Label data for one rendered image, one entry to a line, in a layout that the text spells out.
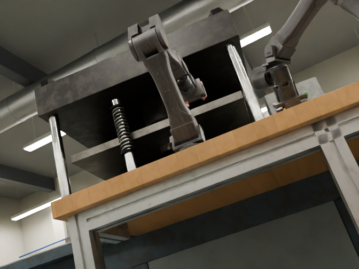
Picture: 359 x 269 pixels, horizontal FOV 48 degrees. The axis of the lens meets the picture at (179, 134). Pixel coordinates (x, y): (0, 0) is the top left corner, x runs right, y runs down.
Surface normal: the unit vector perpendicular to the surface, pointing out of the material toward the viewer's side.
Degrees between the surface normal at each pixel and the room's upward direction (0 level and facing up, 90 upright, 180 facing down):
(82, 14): 180
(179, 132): 120
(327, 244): 90
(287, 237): 90
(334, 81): 90
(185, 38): 90
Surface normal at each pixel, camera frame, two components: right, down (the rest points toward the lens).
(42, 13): 0.27, 0.88
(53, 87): -0.26, -0.33
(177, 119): -0.14, 0.16
